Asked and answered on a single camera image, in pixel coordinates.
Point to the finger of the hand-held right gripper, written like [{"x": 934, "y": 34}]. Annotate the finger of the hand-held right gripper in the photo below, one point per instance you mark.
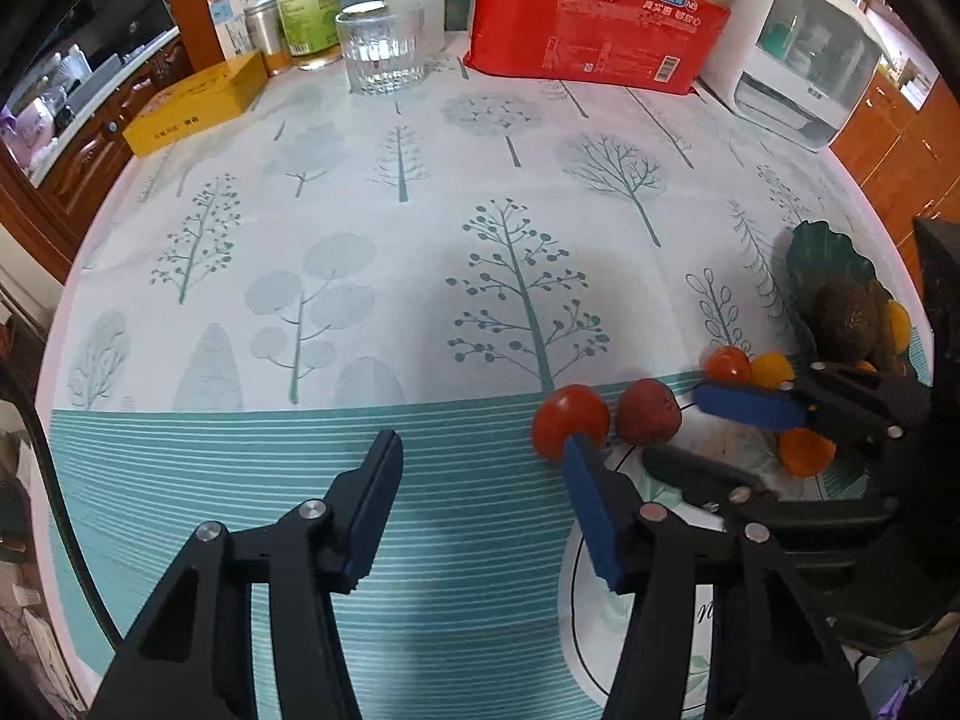
[
  {"x": 690, "y": 469},
  {"x": 750, "y": 405}
]

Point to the ribbed clear glass cup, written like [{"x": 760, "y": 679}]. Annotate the ribbed clear glass cup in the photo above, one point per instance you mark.
[{"x": 382, "y": 52}]

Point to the small yellow kumquat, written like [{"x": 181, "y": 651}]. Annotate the small yellow kumquat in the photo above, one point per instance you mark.
[{"x": 772, "y": 371}]

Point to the small metal can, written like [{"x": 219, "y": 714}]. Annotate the small metal can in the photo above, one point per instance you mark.
[{"x": 266, "y": 34}]

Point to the white carton box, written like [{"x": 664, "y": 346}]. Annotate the white carton box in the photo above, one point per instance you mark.
[{"x": 231, "y": 19}]

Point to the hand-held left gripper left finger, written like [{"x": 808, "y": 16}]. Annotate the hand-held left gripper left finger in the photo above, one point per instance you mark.
[{"x": 371, "y": 517}]

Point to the red paper cup package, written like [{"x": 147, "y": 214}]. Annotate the red paper cup package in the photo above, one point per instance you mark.
[{"x": 592, "y": 30}]

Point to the glass bottle with green label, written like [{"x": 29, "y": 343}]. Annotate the glass bottle with green label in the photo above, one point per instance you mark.
[{"x": 306, "y": 15}]

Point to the mandarin orange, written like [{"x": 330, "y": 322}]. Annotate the mandarin orange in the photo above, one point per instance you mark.
[{"x": 806, "y": 454}]

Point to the yellow flat box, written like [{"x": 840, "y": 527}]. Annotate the yellow flat box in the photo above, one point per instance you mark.
[{"x": 195, "y": 105}]

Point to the white countertop storage cabinet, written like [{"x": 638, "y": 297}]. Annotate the white countertop storage cabinet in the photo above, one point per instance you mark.
[{"x": 795, "y": 67}]

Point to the wooden kitchen cabinet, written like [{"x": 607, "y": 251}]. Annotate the wooden kitchen cabinet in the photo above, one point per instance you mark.
[{"x": 82, "y": 165}]

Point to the dark green scalloped plate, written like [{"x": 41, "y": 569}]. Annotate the dark green scalloped plate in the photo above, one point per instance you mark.
[{"x": 825, "y": 255}]

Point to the dark brown avocado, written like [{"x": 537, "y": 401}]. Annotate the dark brown avocado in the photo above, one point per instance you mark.
[{"x": 851, "y": 315}]

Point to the red cherry tomato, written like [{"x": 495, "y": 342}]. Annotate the red cherry tomato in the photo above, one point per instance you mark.
[
  {"x": 727, "y": 365},
  {"x": 570, "y": 416}
]

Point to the dark red lychee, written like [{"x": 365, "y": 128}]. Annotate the dark red lychee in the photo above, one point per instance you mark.
[{"x": 649, "y": 411}]

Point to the wooden wall cabinet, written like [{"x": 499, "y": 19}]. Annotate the wooden wall cabinet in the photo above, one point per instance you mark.
[{"x": 907, "y": 142}]

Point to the tree print tablecloth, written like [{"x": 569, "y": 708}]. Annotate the tree print tablecloth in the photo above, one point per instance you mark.
[{"x": 450, "y": 255}]

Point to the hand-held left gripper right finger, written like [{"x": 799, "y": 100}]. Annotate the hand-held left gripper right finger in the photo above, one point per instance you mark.
[{"x": 592, "y": 510}]

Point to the white plastic bottle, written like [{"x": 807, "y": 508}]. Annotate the white plastic bottle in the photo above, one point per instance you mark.
[{"x": 416, "y": 7}]

